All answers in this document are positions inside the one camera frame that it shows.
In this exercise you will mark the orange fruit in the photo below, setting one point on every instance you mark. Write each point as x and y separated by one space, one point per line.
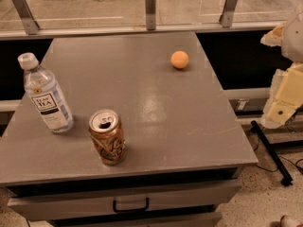
179 59

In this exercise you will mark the black drawer handle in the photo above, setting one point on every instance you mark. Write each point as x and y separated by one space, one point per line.
133 206

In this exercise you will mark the right metal railing bracket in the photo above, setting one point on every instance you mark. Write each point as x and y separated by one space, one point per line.
226 19

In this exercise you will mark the metal railing bracket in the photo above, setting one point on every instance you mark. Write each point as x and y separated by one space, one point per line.
31 27
226 19
150 8

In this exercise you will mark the grey drawer cabinet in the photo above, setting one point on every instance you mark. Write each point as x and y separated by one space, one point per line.
184 144

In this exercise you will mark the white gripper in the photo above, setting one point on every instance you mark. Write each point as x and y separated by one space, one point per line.
294 37

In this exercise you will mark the middle metal railing bracket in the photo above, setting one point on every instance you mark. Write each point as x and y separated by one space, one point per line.
150 8

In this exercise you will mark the clear tea bottle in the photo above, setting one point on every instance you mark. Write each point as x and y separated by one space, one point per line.
46 94

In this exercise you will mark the left metal railing bracket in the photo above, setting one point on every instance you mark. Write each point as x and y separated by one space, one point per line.
31 27

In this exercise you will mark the metal railing base rail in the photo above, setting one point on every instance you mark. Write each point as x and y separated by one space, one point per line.
101 31

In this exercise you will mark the orange soda can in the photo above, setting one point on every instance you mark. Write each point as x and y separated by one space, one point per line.
106 132

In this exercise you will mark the black floor stand bar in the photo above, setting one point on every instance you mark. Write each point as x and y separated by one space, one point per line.
287 178

